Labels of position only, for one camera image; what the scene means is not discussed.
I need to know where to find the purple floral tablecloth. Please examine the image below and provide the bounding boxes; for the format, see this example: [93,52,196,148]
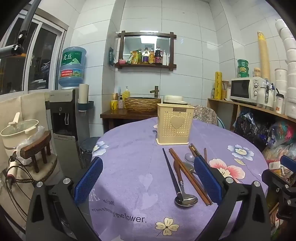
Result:
[88,117,270,241]

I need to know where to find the white appliance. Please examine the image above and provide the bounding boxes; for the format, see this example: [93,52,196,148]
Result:
[163,95,188,105]

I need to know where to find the black plastic bag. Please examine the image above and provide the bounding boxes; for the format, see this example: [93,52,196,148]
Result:
[235,110,270,149]

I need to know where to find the grey water dispenser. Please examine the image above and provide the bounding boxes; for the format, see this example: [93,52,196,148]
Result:
[45,88,89,171]

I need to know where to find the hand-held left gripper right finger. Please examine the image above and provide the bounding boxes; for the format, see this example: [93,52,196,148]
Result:
[194,156,271,241]

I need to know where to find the chair with floral cover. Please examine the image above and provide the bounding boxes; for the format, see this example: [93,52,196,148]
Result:
[193,105,225,128]

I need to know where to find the beige perforated plastic utensil basket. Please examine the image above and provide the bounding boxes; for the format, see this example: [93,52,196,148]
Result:
[157,103,196,145]

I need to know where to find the wooden sink cabinet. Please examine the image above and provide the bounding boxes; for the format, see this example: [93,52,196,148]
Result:
[100,109,160,137]

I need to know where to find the dark soy sauce bottle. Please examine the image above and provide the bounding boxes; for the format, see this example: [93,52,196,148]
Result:
[154,46,163,65]

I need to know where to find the paper cup stack on dispenser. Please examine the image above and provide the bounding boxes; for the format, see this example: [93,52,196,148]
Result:
[78,84,89,103]

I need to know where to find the metal spoon with wooden handle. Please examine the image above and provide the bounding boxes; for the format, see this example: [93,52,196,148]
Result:
[174,160,199,207]

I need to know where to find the stacks of white paper bowls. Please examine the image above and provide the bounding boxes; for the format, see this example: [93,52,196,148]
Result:
[275,19,296,116]

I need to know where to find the blue water bottle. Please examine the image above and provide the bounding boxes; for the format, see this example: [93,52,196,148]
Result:
[58,47,88,90]

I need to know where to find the white microwave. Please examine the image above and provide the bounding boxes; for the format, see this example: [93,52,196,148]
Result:
[230,77,265,103]

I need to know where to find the colourful plastic bags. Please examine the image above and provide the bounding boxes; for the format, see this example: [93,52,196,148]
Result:
[262,120,296,167]

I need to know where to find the woven sink basin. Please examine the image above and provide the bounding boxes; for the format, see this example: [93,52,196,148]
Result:
[124,97,162,113]

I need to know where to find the yellow seasoning pouch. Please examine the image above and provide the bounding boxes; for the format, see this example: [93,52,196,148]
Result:
[127,51,139,65]

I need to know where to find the small dark wooden stool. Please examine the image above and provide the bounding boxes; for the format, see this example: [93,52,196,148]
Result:
[20,130,52,174]

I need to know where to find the white electric kettle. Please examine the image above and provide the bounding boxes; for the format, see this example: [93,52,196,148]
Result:
[257,81,275,109]

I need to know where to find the black cable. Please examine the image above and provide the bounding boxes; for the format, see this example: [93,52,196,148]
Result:
[5,151,35,216]

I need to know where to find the white pot with lid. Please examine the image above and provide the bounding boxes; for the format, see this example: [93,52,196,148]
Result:
[0,112,39,149]

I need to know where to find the black chopstick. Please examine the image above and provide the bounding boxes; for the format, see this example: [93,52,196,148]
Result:
[162,148,184,202]

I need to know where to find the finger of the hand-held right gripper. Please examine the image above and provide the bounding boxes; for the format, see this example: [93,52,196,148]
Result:
[280,155,296,173]
[261,169,296,219]

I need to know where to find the glass jar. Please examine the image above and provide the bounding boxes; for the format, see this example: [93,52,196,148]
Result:
[222,81,232,100]

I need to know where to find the wooden framed mirror shelf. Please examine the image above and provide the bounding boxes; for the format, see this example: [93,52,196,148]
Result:
[115,31,177,70]

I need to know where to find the dark round bin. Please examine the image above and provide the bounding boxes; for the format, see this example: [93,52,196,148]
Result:
[80,137,101,169]

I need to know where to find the white cup with black lid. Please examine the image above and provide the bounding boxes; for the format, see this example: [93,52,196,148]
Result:
[275,94,285,114]

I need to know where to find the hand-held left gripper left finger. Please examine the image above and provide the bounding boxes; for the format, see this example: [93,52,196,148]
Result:
[25,156,104,241]

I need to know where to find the tall paper cup stack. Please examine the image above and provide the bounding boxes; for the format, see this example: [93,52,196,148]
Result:
[257,31,271,80]

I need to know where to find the tall yellow box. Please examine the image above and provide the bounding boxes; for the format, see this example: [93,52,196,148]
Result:
[214,72,223,100]

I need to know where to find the sliding window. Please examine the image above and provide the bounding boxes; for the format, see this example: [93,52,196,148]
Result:
[0,7,70,95]

